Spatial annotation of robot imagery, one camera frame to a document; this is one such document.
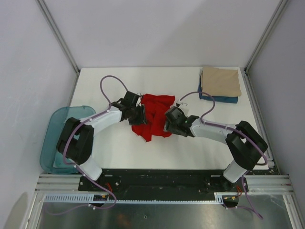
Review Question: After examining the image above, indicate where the aluminium frame post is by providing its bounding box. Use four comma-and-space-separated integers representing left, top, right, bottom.
35, 0, 81, 73
244, 0, 289, 73

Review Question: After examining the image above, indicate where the grey slotted cable duct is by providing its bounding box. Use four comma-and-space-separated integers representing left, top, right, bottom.
44, 193, 239, 205

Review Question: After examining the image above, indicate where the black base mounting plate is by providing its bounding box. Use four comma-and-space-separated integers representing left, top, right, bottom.
78, 168, 248, 201

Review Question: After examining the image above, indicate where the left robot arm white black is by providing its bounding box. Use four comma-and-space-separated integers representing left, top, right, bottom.
56, 91, 146, 191

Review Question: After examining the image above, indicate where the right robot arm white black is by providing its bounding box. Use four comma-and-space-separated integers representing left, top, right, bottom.
164, 106, 268, 191

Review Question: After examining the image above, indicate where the left aluminium frame post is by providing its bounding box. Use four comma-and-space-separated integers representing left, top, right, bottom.
35, 0, 81, 73

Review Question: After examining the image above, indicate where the red t-shirt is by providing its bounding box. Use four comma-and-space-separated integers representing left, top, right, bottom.
132, 94, 175, 142

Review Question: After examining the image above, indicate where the folded beige t-shirt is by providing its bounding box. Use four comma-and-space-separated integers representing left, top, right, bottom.
200, 66, 242, 97

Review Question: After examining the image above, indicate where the right aluminium frame post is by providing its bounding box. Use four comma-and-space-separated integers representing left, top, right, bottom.
244, 0, 289, 73

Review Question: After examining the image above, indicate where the teal translucent plastic bin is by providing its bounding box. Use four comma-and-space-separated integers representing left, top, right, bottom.
40, 105, 96, 175

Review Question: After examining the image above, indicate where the folded blue t-shirt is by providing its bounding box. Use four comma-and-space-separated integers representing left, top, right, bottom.
197, 77, 239, 104

